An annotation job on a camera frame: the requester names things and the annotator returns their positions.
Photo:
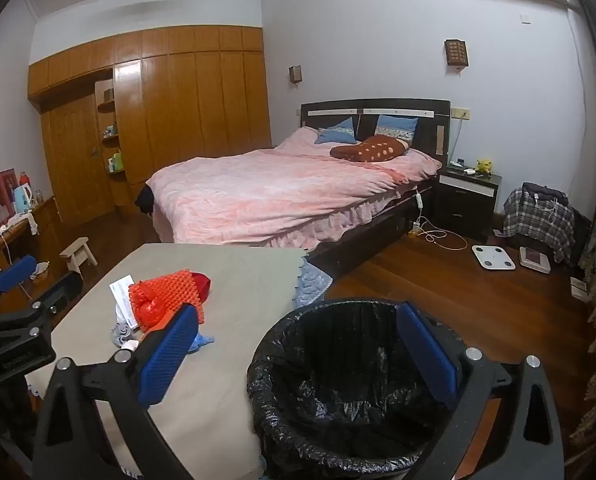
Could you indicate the wooden wardrobe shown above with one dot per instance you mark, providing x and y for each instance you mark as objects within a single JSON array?
[{"x": 177, "y": 110}]

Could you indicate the wooden side desk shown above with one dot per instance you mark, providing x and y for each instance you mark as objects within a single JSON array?
[{"x": 27, "y": 245}]

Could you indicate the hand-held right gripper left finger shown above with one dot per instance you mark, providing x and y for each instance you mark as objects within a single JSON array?
[{"x": 170, "y": 355}]

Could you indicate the dark nightstand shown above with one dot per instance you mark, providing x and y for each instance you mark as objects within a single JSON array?
[{"x": 468, "y": 200}]

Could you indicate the orange foam net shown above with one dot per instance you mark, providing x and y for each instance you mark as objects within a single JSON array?
[{"x": 170, "y": 295}]

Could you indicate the white cloth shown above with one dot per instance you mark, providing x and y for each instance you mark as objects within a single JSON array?
[{"x": 121, "y": 332}]

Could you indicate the small blue cloth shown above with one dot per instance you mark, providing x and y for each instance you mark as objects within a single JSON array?
[{"x": 202, "y": 342}]

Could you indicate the grey table mat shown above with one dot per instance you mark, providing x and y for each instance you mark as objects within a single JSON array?
[{"x": 237, "y": 285}]

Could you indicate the blue quilted cloth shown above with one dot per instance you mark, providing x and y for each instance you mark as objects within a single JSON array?
[{"x": 310, "y": 282}]

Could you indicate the white wall switch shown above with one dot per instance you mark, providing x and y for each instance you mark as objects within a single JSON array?
[{"x": 526, "y": 18}]

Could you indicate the brown dotted pillow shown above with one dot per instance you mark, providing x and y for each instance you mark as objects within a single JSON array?
[{"x": 370, "y": 149}]

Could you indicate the small brown wall lamp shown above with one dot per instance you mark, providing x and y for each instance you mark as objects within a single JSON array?
[{"x": 295, "y": 74}]

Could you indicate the dark wooden bed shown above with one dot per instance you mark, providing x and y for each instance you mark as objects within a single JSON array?
[{"x": 378, "y": 125}]

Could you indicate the blue pillow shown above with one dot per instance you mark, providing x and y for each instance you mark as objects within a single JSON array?
[
  {"x": 338, "y": 131},
  {"x": 398, "y": 126}
]

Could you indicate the white paper sheet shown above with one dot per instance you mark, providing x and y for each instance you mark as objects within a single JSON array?
[{"x": 579, "y": 288}]

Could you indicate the white bathroom scale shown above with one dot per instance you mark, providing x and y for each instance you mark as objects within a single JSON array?
[{"x": 493, "y": 257}]

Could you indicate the yellow plush toy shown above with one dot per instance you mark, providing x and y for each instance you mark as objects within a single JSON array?
[{"x": 484, "y": 166}]

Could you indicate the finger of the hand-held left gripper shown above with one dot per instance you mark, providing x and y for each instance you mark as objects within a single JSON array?
[
  {"x": 62, "y": 290},
  {"x": 15, "y": 269}
]

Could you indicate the plaid cloth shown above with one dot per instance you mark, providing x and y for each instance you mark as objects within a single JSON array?
[{"x": 538, "y": 217}]

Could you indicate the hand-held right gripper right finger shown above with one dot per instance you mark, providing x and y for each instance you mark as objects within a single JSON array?
[{"x": 428, "y": 355}]

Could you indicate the white printed paper packet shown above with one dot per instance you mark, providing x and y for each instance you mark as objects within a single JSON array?
[{"x": 121, "y": 292}]

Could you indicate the red bottle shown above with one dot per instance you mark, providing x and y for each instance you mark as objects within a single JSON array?
[{"x": 24, "y": 178}]

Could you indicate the large brown wall lamp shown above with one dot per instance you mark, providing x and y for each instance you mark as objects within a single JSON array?
[{"x": 456, "y": 53}]

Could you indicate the white blue electric kettle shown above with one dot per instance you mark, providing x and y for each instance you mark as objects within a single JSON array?
[{"x": 22, "y": 200}]

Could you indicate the red round container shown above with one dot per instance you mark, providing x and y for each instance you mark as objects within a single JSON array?
[{"x": 203, "y": 282}]

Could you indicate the wall socket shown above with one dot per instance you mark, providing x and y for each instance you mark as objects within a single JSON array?
[{"x": 461, "y": 112}]

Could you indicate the trash bin with black bag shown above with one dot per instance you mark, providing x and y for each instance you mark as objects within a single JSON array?
[{"x": 338, "y": 385}]

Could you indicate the pink bed blanket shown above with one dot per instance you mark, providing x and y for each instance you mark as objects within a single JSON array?
[{"x": 278, "y": 185}]

